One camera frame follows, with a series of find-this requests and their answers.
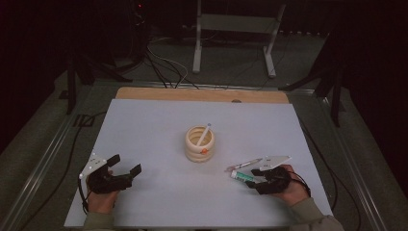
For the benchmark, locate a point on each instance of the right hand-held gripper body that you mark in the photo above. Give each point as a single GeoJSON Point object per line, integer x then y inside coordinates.
{"type": "Point", "coordinates": [275, 181]}

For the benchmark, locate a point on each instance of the white table cover sheet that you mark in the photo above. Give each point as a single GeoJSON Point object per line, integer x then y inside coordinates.
{"type": "Point", "coordinates": [160, 128]}

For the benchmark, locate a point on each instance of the metal floor rail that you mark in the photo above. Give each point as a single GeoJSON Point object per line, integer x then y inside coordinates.
{"type": "Point", "coordinates": [38, 166]}
{"type": "Point", "coordinates": [356, 173]}

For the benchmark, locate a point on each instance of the white toothbrush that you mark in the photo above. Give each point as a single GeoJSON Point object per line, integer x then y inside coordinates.
{"type": "Point", "coordinates": [204, 134]}

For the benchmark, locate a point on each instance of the cream duck pen holder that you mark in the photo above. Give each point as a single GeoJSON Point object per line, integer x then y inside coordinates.
{"type": "Point", "coordinates": [192, 154]}

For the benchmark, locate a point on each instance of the person's right hand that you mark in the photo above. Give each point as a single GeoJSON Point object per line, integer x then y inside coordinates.
{"type": "Point", "coordinates": [296, 191]}

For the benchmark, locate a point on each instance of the clear ballpoint pen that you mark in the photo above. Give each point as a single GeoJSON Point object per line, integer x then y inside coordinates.
{"type": "Point", "coordinates": [243, 165]}

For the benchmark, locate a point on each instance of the grey metal stand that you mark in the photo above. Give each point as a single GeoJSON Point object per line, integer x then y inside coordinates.
{"type": "Point", "coordinates": [235, 23]}

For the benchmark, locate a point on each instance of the person's left hand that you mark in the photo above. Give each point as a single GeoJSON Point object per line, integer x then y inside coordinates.
{"type": "Point", "coordinates": [101, 202]}

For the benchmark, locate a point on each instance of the black tripod stand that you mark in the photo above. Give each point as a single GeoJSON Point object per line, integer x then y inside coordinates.
{"type": "Point", "coordinates": [335, 96]}
{"type": "Point", "coordinates": [72, 86]}

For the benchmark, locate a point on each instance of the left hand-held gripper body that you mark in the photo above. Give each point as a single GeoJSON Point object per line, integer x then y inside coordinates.
{"type": "Point", "coordinates": [107, 183]}

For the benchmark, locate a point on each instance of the green and white tube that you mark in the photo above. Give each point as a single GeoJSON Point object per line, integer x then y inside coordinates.
{"type": "Point", "coordinates": [242, 176]}

